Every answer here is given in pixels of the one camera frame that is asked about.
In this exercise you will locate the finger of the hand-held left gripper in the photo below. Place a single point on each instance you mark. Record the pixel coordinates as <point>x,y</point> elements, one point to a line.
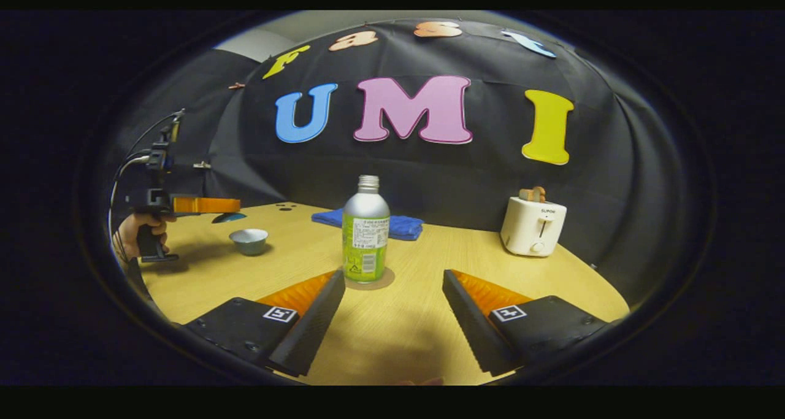
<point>205,205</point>

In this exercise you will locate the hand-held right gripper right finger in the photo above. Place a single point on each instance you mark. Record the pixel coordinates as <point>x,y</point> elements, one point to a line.
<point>475,327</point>

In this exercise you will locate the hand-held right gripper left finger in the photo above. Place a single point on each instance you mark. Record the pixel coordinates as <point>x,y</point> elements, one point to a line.
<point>313,327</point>

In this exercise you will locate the teal teacup lid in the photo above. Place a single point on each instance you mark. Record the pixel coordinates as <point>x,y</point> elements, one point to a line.
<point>230,218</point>

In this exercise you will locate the teal teacup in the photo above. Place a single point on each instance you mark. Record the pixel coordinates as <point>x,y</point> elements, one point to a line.
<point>249,242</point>

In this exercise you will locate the round brown coaster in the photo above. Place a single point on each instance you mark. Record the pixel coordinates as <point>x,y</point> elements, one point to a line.
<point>386,281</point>

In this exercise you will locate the silver green water bottle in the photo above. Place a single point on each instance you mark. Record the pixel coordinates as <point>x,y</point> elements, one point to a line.
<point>366,222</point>

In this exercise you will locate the white toaster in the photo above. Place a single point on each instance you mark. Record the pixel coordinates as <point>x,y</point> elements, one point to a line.
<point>530,229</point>

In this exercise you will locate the blue cloth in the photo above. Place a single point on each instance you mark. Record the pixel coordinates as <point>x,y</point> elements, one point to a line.
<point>405,226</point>

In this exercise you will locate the bread slice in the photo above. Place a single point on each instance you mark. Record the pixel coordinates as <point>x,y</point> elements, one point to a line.
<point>532,194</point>

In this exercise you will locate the black backdrop cloth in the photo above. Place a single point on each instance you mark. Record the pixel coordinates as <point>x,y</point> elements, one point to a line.
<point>368,167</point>

